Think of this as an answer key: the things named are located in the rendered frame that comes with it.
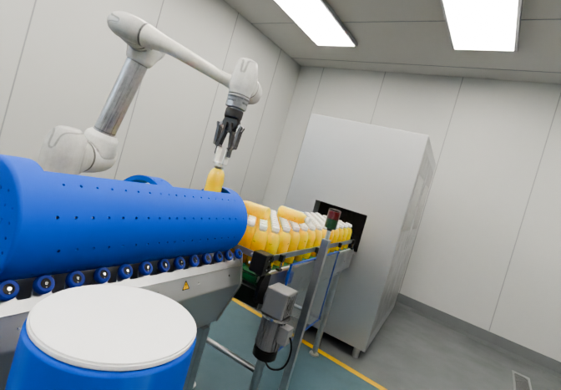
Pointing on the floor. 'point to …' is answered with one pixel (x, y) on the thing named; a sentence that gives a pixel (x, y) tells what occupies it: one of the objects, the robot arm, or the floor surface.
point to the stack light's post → (305, 312)
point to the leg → (196, 357)
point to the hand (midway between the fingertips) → (221, 156)
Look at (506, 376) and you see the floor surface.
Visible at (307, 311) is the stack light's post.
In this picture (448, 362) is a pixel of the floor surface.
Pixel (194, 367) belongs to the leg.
